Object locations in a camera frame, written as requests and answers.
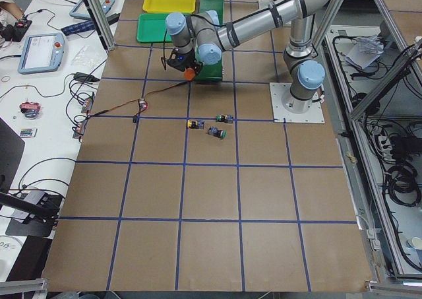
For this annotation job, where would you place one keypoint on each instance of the green push button near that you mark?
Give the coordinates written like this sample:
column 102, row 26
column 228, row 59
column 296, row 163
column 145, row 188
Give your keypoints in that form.
column 215, row 132

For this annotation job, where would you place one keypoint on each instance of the green conveyor belt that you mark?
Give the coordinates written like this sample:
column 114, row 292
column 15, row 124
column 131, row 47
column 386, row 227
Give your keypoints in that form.
column 212, row 10

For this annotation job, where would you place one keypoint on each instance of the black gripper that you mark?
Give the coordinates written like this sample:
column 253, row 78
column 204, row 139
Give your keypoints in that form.
column 188, row 61

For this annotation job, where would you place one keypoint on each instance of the blue plaid pouch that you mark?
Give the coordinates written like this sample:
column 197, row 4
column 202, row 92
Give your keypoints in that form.
column 78, row 28

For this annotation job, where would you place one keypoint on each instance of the green plastic tray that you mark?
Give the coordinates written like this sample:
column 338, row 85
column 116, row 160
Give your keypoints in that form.
column 152, row 29

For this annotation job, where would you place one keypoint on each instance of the green push button far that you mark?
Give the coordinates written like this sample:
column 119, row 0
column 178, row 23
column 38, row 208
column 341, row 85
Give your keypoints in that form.
column 224, row 118

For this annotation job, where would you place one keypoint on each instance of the green push button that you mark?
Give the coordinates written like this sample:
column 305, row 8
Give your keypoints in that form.
column 215, row 132
column 224, row 118

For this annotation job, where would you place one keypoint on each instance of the yellow push button switch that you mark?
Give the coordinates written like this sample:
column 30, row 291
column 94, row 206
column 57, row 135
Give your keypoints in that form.
column 195, row 124

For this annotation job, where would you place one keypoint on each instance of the aluminium frame post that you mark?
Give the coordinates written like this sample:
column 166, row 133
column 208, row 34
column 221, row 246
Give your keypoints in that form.
column 103, row 29

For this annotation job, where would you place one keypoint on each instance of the person forearm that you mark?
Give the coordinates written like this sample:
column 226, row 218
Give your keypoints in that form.
column 11, row 7

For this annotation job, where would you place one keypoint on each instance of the small red circuit board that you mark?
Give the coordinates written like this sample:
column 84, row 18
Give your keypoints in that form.
column 143, row 105

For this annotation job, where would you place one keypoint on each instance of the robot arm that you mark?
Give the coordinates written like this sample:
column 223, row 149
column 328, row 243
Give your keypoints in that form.
column 306, row 73
column 184, row 32

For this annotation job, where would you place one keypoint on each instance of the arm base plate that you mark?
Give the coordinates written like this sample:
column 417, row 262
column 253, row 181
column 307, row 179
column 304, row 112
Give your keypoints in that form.
column 287, row 109

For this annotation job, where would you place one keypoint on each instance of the near teach pendant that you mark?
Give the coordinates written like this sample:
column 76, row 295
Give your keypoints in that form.
column 41, row 53

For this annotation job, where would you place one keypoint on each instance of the black power adapter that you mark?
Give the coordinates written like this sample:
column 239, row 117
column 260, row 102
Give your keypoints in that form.
column 85, row 78

